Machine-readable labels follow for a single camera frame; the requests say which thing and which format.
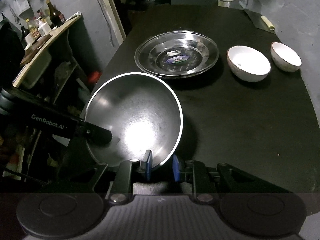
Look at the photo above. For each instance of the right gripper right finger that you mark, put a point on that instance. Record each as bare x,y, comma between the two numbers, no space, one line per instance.
209,184

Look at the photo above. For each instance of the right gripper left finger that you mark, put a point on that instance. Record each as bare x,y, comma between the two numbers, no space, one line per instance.
117,185

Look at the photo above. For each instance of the steel bowl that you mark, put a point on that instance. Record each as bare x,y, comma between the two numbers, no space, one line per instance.
142,112

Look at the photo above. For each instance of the white red-rimmed bowl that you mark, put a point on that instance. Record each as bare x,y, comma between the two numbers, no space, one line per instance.
248,63

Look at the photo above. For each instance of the wooden side shelf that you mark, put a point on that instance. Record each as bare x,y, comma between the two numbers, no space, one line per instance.
32,71

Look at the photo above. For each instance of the white container on shelf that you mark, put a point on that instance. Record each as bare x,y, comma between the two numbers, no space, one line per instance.
44,28

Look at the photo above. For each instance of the dark glass bottle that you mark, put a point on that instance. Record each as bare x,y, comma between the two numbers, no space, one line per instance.
56,16

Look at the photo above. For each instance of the large steel plate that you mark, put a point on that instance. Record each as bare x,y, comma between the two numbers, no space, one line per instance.
177,54

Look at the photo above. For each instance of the small white bowl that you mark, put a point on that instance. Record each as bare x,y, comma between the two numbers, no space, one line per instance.
285,57

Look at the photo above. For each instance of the cleaver with pale handle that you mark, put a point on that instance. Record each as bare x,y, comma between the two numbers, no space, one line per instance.
260,21

